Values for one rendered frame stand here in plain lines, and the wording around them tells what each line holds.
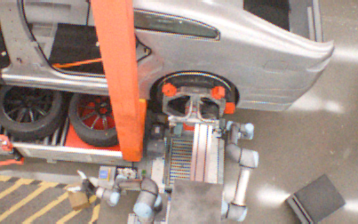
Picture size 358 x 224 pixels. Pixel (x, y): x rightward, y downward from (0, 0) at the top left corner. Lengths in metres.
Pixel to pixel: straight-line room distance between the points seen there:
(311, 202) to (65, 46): 2.77
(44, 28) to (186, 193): 2.64
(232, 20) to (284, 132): 2.02
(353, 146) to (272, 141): 0.92
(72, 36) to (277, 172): 2.52
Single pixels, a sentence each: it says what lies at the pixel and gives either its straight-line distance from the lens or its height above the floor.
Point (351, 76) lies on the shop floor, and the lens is 5.22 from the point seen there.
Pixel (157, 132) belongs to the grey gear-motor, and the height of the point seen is 0.43.
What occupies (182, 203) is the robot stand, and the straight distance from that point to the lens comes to 1.96.
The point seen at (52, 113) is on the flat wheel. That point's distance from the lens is 3.94.
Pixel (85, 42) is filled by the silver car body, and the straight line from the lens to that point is 3.90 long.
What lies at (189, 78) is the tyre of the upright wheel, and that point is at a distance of 3.24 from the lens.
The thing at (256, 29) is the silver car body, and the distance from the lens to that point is 2.87.
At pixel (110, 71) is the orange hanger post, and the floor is 2.02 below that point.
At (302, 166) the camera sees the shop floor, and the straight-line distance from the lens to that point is 4.44.
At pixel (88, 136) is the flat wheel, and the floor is 0.50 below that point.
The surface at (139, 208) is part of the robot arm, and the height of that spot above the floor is 1.46.
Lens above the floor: 3.93
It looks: 63 degrees down
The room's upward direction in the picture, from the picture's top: 8 degrees clockwise
